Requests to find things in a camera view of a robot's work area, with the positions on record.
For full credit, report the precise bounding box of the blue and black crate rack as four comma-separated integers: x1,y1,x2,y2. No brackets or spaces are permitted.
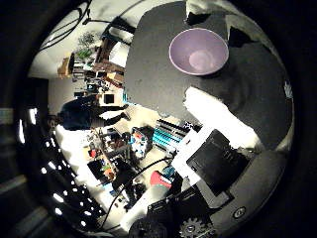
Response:
152,118,190,154

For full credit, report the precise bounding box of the red rounded object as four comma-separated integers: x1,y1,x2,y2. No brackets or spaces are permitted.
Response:
149,170,172,189

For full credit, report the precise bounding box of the purple plastic bowl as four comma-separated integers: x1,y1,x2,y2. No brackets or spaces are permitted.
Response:
168,27,230,76

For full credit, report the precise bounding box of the black monitor screen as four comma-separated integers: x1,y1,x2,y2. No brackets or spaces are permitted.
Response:
103,93,116,105

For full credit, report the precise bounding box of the person in dark clothes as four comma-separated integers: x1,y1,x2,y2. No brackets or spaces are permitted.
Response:
48,97,132,132

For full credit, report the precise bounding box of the green potted plant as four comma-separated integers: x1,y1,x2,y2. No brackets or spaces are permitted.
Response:
75,48,94,61

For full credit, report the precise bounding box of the black cable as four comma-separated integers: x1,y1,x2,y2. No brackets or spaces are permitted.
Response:
39,0,93,53
98,157,172,232

